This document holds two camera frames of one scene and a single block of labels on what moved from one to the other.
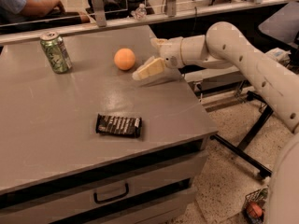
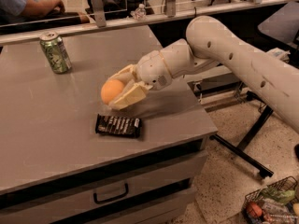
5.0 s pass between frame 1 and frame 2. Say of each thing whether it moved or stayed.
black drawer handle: stayed
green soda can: stayed
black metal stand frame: stayed
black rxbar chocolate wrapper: stayed
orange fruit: moved
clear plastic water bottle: stayed
